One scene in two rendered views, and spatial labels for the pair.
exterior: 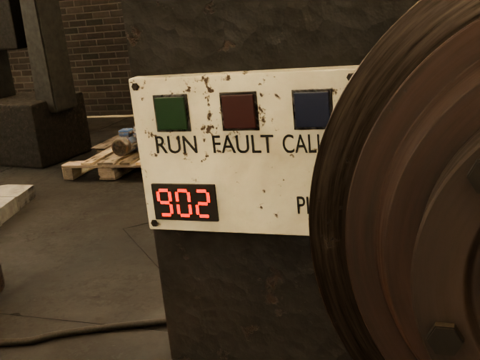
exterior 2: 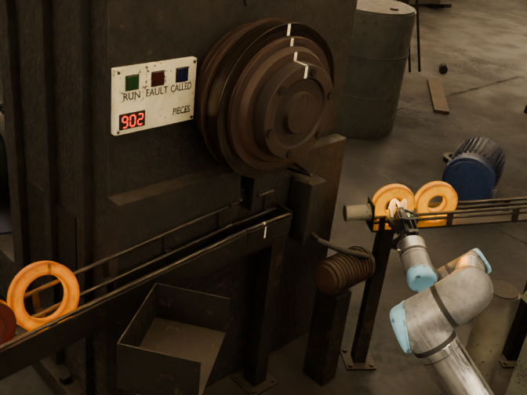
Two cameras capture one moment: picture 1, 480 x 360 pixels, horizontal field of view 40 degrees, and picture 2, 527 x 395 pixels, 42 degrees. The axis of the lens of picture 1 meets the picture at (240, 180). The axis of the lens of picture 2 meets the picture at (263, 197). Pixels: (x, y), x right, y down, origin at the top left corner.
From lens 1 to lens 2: 1.59 m
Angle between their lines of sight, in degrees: 64
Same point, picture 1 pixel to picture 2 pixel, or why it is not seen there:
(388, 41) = (243, 56)
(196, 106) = (141, 78)
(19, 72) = not seen: outside the picture
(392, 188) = (248, 97)
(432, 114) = (258, 76)
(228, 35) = (150, 48)
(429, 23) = (252, 51)
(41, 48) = not seen: outside the picture
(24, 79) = not seen: outside the picture
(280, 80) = (172, 64)
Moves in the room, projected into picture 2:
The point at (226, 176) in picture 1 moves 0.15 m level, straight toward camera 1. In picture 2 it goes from (149, 105) to (198, 118)
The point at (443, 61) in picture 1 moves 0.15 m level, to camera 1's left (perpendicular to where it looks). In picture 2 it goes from (258, 61) to (232, 74)
